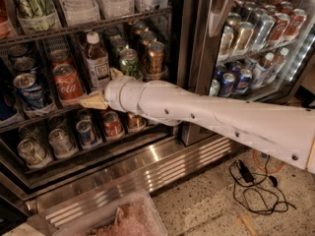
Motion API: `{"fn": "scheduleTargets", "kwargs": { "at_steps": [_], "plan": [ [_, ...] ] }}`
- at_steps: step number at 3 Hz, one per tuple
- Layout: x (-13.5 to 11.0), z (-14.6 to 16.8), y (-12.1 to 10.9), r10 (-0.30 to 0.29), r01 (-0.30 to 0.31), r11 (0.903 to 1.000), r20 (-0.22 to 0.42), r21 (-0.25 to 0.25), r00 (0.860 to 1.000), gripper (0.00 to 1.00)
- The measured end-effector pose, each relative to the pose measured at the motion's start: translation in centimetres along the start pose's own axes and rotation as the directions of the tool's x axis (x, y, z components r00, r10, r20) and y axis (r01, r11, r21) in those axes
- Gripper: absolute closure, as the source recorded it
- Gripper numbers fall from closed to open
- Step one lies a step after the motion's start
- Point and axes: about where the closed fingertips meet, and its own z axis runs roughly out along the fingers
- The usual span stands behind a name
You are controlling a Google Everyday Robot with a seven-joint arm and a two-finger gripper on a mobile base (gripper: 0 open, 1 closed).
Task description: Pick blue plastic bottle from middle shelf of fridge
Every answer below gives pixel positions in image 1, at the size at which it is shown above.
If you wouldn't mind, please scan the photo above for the green patterned can lower left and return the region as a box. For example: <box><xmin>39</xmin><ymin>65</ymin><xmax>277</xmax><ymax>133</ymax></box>
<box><xmin>18</xmin><ymin>139</ymin><xmax>47</xmax><ymax>167</ymax></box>

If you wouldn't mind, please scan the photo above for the red cola can front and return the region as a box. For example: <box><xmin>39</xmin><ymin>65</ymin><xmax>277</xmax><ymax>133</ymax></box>
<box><xmin>52</xmin><ymin>64</ymin><xmax>85</xmax><ymax>100</ymax></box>

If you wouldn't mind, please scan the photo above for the red cola can behind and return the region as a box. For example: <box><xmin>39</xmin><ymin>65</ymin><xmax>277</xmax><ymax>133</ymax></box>
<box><xmin>49</xmin><ymin>49</ymin><xmax>73</xmax><ymax>67</ymax></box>

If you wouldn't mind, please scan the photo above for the blue pepsi can right fridge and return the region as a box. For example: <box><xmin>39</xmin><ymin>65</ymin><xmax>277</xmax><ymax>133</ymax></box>
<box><xmin>235</xmin><ymin>69</ymin><xmax>252</xmax><ymax>93</ymax></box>
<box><xmin>219</xmin><ymin>73</ymin><xmax>235</xmax><ymax>97</ymax></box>

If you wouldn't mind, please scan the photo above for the silver can lower shelf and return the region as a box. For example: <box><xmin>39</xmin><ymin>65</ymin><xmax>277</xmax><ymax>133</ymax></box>
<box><xmin>48</xmin><ymin>129</ymin><xmax>76</xmax><ymax>158</ymax></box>

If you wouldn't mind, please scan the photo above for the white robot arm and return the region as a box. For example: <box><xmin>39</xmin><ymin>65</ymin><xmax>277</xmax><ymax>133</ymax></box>
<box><xmin>79</xmin><ymin>71</ymin><xmax>315</xmax><ymax>173</ymax></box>

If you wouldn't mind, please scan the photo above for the orange cable loop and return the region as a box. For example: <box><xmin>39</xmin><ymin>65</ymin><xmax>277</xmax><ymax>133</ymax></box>
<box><xmin>252</xmin><ymin>149</ymin><xmax>285</xmax><ymax>175</ymax></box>

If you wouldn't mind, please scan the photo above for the black power adapter with cable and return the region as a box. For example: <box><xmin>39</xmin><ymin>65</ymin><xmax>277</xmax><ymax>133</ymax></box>
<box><xmin>228</xmin><ymin>157</ymin><xmax>296</xmax><ymax>215</ymax></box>

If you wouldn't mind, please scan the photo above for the clear bin with pink wrap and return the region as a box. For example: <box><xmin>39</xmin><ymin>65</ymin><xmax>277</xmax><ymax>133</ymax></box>
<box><xmin>53</xmin><ymin>190</ymin><xmax>168</xmax><ymax>236</ymax></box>

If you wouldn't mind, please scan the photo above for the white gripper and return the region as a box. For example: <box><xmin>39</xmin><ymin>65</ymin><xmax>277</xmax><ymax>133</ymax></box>
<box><xmin>79</xmin><ymin>67</ymin><xmax>145</xmax><ymax>113</ymax></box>

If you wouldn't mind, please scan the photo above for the gold can front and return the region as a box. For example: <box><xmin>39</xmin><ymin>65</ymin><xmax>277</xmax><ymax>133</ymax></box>
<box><xmin>146</xmin><ymin>41</ymin><xmax>165</xmax><ymax>74</ymax></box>

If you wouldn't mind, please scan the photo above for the green can front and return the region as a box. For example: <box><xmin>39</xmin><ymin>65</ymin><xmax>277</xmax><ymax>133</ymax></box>
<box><xmin>119</xmin><ymin>48</ymin><xmax>141</xmax><ymax>79</ymax></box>

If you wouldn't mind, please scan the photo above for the tea bottle white cap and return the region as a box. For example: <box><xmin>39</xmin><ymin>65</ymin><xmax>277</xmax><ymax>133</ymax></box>
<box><xmin>85</xmin><ymin>31</ymin><xmax>110</xmax><ymax>90</ymax></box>

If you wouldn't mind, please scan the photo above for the blue pepsi can middle shelf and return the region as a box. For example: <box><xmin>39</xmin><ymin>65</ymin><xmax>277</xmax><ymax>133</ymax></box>
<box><xmin>13</xmin><ymin>73</ymin><xmax>48</xmax><ymax>110</ymax></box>

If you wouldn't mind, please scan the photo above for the green striped cans top shelf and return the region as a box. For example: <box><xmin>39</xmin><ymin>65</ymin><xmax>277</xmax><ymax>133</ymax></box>
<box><xmin>14</xmin><ymin>0</ymin><xmax>54</xmax><ymax>19</ymax></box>

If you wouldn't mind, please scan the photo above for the glass fridge door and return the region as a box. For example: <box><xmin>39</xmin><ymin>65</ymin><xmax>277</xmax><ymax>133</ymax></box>
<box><xmin>182</xmin><ymin>0</ymin><xmax>315</xmax><ymax>146</ymax></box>

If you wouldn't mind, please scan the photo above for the blue can lower shelf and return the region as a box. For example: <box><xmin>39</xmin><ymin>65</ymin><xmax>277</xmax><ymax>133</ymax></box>
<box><xmin>76</xmin><ymin>120</ymin><xmax>97</xmax><ymax>147</ymax></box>

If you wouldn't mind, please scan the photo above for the gold can lower shelf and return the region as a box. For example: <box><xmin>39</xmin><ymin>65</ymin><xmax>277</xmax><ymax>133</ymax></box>
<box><xmin>127</xmin><ymin>112</ymin><xmax>146</xmax><ymax>132</ymax></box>

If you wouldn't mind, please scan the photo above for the red cola can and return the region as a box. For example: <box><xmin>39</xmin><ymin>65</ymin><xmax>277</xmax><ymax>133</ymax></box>
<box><xmin>52</xmin><ymin>64</ymin><xmax>85</xmax><ymax>100</ymax></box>
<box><xmin>49</xmin><ymin>49</ymin><xmax>73</xmax><ymax>67</ymax></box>

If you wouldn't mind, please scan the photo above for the red can lower shelf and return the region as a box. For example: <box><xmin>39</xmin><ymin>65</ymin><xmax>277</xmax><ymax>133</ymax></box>
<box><xmin>102</xmin><ymin>111</ymin><xmax>123</xmax><ymax>138</ymax></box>

